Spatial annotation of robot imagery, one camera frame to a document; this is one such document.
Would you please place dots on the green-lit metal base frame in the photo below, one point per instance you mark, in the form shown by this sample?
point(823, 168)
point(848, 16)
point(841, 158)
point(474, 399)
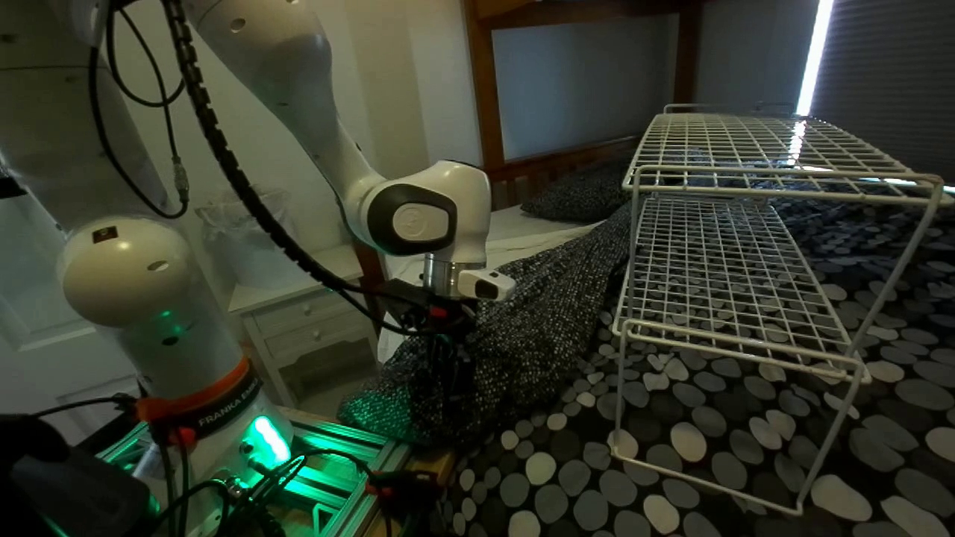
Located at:
point(329, 477)

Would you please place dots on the white nightstand with drawer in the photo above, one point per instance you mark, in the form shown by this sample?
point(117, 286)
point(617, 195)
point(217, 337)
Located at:
point(308, 332)

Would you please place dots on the dark window blind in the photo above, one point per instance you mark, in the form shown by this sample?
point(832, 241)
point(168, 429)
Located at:
point(898, 77)

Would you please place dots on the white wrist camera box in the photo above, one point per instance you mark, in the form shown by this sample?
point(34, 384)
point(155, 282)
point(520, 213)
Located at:
point(484, 284)

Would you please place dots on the dark speckled pillow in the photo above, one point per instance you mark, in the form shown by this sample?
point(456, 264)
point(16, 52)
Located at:
point(578, 195)

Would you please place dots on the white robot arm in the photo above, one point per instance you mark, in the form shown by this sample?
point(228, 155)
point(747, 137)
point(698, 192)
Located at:
point(289, 59)

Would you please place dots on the grey pebble pattern bedspread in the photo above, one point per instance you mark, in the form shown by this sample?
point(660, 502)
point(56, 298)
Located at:
point(717, 447)

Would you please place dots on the white panelled door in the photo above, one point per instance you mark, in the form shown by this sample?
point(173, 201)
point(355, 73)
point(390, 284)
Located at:
point(31, 298)

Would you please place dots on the black white-dotted blanket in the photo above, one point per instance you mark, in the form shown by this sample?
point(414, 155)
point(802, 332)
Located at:
point(540, 316)

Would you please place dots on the black box device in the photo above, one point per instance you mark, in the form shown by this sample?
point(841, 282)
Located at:
point(62, 486)

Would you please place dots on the brown wooden bed frame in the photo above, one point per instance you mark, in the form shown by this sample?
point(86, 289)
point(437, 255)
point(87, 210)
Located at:
point(481, 89)

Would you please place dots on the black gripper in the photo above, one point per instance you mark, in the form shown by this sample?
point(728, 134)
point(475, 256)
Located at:
point(446, 323)

